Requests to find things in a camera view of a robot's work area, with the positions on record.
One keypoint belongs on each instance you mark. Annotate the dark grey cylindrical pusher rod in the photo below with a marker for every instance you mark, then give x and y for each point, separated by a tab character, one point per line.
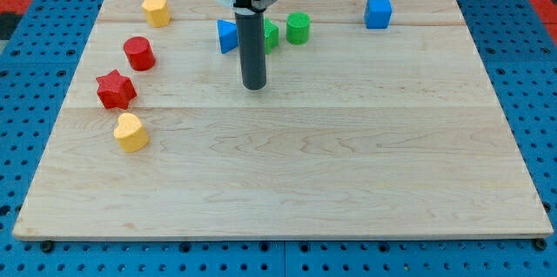
251	43

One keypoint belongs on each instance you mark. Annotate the green star block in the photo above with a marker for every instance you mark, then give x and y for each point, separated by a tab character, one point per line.
271	31

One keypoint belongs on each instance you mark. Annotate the red star block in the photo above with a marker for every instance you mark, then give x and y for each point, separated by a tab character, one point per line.
115	90

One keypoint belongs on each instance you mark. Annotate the blue triangle block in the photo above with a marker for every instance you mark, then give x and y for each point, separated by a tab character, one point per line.
227	36

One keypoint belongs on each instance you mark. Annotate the green cylinder block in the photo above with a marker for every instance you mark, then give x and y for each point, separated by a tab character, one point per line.
298	28

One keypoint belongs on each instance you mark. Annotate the yellow hexagon block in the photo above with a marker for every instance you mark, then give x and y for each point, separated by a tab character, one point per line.
157	13

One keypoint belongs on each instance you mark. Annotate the red cylinder block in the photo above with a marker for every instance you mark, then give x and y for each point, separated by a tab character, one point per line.
139	53

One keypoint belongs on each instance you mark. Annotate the blue cube block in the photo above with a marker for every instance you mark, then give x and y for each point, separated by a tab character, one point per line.
377	14

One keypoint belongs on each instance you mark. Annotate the wooden board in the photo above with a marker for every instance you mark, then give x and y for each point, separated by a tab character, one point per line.
359	134

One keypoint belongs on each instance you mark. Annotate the yellow heart block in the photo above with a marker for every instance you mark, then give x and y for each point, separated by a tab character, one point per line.
130	133

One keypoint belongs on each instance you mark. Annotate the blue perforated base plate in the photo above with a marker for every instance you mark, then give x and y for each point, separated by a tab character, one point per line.
42	55

